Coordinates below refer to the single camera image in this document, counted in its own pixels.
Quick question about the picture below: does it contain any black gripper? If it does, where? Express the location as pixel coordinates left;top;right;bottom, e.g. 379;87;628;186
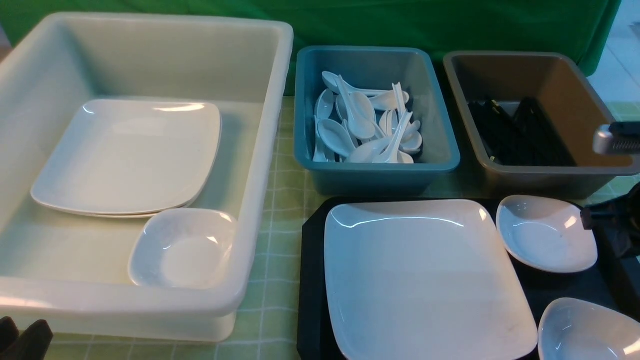
580;183;640;258

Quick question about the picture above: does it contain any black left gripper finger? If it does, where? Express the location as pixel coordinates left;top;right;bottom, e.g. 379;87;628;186
0;316;20;353

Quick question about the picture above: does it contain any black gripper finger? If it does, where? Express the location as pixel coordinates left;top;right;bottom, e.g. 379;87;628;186
0;319;54;360

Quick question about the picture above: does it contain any white square bowl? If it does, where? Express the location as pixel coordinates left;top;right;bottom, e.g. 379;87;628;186
128;208;238;290
496;194;599;274

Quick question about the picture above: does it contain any large white square plate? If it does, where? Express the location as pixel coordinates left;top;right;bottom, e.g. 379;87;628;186
324;199;538;360

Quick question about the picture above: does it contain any white ceramic soup spoon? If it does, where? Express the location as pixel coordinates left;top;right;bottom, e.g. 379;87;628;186
336;75;376;141

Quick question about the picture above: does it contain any bottom white plate in tub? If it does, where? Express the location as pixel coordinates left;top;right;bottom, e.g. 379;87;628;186
31;194;199;219

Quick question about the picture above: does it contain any white plate in tub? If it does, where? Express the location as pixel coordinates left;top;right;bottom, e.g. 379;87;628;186
31;194;199;219
30;99;222;217

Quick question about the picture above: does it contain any top white plate in tub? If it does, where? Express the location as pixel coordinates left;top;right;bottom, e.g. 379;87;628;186
30;99;222;217

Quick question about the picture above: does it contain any black serving tray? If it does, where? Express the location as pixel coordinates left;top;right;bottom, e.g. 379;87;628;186
296;196;639;360

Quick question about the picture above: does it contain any large white plastic tub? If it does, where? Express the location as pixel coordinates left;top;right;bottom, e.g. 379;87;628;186
1;13;294;342

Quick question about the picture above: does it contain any pile of black chopsticks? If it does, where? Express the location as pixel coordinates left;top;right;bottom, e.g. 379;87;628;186
467;96;577;167

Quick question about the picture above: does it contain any brown plastic bin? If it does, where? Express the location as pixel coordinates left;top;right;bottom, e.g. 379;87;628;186
443;51;639;199

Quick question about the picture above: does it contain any white square bowl in tub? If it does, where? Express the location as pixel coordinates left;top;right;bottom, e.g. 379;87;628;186
128;208;238;290

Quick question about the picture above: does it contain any green checkered tablecloth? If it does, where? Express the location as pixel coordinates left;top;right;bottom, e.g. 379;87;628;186
44;96;640;360

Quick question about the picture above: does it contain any white spoon front of pile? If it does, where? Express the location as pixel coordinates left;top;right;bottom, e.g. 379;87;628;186
372;111;414;164

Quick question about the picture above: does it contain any white spoon of pile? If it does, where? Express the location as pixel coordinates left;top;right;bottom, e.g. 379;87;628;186
317;118;356;158
372;111;414;164
321;71;387;97

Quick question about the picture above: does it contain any teal plastic bin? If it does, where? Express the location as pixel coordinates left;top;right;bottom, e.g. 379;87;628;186
294;46;461;196

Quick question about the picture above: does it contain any white spoon left of pile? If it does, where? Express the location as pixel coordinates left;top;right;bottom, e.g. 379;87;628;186
317;118;356;158

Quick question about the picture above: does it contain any white spoon top of pile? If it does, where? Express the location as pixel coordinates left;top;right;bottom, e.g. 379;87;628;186
321;71;387;97

